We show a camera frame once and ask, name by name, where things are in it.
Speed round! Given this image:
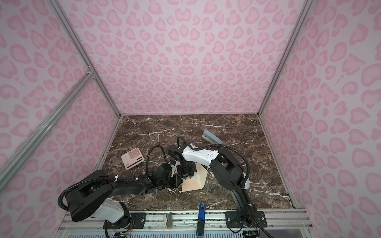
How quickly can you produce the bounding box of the pink envelope with cream flap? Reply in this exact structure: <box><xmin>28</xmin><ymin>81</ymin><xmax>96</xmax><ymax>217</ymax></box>
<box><xmin>181</xmin><ymin>163</ymin><xmax>207</xmax><ymax>192</ymax></box>

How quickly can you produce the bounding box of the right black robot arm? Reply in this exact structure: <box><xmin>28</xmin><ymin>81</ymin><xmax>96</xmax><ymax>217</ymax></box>
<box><xmin>168</xmin><ymin>143</ymin><xmax>257</xmax><ymax>227</ymax></box>

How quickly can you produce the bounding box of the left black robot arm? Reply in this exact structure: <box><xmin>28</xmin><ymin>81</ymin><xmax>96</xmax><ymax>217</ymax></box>
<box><xmin>58</xmin><ymin>164</ymin><xmax>183</xmax><ymax>223</ymax></box>

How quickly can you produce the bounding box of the blue grey stapler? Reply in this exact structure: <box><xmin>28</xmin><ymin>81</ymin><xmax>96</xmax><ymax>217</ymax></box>
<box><xmin>202</xmin><ymin>130</ymin><xmax>223</xmax><ymax>144</ymax></box>

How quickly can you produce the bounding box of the beige hanging tag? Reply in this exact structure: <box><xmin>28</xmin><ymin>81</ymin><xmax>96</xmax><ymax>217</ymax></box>
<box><xmin>163</xmin><ymin>212</ymin><xmax>173</xmax><ymax>229</ymax></box>

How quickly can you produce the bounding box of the blue black clip tool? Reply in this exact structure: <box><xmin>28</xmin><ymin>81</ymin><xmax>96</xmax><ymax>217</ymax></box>
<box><xmin>196</xmin><ymin>202</ymin><xmax>206</xmax><ymax>238</ymax></box>

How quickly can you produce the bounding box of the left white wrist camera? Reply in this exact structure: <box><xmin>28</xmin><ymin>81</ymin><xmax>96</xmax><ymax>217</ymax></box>
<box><xmin>168</xmin><ymin>160</ymin><xmax>180</xmax><ymax>175</ymax></box>

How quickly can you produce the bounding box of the left black corrugated cable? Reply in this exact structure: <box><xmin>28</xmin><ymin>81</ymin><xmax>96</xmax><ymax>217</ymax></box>
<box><xmin>57</xmin><ymin>145</ymin><xmax>169</xmax><ymax>212</ymax></box>

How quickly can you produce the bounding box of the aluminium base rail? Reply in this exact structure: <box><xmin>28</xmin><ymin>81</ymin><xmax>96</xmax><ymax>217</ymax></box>
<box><xmin>56</xmin><ymin>209</ymin><xmax>316</xmax><ymax>238</ymax></box>

